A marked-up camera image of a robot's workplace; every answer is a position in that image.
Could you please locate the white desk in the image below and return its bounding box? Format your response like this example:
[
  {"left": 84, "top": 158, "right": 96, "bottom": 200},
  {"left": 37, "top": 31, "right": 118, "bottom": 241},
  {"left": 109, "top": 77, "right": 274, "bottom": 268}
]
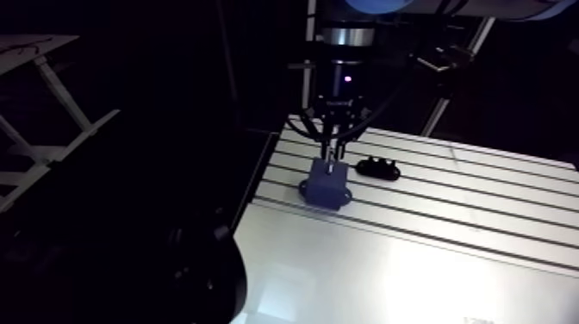
[{"left": 0, "top": 34, "right": 121, "bottom": 215}]

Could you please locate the black oval holder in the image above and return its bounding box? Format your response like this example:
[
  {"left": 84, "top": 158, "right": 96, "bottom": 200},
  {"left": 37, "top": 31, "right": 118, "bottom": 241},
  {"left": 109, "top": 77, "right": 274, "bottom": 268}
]
[{"left": 354, "top": 155, "right": 402, "bottom": 183}]

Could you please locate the black cable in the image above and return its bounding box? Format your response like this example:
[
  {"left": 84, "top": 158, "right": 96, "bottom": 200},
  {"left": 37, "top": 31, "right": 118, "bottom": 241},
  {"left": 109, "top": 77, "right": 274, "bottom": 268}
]
[{"left": 285, "top": 67, "right": 415, "bottom": 142}]

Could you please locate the dark blue-grey block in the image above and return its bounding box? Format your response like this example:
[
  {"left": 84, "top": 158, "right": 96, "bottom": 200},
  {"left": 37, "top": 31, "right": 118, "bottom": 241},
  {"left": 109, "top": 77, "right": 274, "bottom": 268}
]
[{"left": 297, "top": 156, "right": 353, "bottom": 212}]

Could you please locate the pale metal post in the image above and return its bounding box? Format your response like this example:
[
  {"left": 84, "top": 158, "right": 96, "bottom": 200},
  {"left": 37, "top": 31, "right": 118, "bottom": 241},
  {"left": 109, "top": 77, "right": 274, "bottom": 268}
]
[
  {"left": 420, "top": 16, "right": 497, "bottom": 138},
  {"left": 300, "top": 0, "right": 319, "bottom": 110}
]

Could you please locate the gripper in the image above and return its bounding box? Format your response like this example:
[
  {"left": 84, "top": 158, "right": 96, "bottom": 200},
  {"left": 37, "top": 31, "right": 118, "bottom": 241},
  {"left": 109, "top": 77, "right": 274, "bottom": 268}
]
[{"left": 312, "top": 61, "right": 365, "bottom": 161}]

